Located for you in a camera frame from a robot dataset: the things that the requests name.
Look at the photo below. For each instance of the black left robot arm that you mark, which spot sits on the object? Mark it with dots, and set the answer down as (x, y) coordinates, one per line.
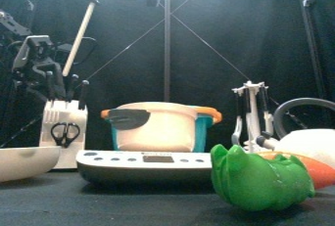
(10, 24)

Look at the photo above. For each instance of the white toy knife block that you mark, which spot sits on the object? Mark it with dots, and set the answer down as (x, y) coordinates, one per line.
(64, 128)

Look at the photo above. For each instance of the black toy scissors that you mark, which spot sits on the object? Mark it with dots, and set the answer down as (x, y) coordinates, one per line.
(66, 134)

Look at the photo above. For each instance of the white bowl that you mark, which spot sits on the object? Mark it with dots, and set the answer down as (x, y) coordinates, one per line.
(26, 162)

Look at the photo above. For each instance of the white kitchen scale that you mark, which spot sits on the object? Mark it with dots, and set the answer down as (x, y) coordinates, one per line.
(144, 168)

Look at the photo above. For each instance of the white utensil rack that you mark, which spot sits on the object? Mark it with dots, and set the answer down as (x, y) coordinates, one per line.
(251, 106)

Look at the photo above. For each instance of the green toy bell pepper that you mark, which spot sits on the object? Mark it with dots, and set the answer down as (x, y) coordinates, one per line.
(258, 181)

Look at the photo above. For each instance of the orange toy carrot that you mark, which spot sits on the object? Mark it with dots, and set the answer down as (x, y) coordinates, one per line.
(320, 170)

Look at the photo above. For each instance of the grey vertical frame pole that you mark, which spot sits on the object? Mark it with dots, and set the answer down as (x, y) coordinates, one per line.
(167, 47)

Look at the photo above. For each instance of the black slanted frame pole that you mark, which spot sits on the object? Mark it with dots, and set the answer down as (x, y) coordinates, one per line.
(312, 40)

